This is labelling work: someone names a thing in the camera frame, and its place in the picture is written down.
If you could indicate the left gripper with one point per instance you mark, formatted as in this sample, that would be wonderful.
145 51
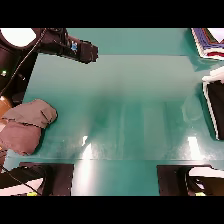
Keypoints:
88 51

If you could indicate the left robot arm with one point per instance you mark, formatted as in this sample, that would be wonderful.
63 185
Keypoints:
53 41

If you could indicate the grey-brown garment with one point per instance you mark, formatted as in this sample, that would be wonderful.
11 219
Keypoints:
31 112

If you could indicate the dusty pink garment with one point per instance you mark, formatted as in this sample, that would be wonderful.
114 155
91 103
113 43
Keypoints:
20 137

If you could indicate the heap of clothes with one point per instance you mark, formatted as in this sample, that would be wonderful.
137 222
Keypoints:
209 43

